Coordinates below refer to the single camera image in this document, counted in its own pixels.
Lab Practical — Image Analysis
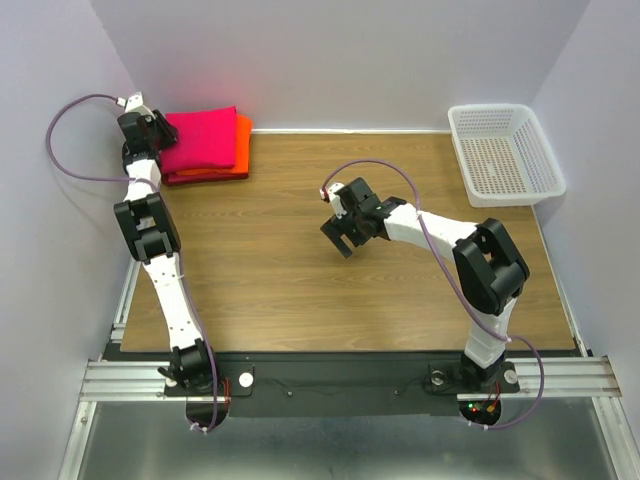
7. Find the crimson t shirt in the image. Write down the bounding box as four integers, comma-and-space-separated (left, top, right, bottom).
161, 107, 237, 174

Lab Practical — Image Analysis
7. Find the folded orange t shirt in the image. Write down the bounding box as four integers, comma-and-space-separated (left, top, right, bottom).
167, 114, 253, 184

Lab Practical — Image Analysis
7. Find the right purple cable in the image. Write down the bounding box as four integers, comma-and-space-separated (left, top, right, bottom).
322, 158, 546, 432

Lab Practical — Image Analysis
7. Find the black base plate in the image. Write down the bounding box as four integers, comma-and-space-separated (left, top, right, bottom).
164, 350, 521, 419

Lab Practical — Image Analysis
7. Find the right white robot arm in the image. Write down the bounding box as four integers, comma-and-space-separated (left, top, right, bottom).
320, 177, 530, 390

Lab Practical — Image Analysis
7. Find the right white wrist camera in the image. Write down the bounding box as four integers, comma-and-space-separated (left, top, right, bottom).
319, 182, 347, 219

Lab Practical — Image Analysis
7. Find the folded dark red t shirt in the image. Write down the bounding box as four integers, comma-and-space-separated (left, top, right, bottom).
162, 173, 249, 187

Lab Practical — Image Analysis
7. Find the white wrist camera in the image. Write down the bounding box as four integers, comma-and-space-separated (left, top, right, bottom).
319, 182, 347, 219
116, 92, 153, 116

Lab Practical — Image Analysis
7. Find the aluminium frame rail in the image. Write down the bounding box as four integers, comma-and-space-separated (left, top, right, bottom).
60, 354, 639, 479

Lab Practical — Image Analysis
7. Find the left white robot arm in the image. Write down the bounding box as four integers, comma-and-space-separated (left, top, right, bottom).
114, 107, 223, 395

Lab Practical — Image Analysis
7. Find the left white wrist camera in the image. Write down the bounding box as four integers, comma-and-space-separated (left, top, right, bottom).
116, 92, 153, 116

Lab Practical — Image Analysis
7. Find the white plastic basket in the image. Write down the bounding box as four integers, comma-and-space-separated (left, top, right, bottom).
448, 103, 566, 208

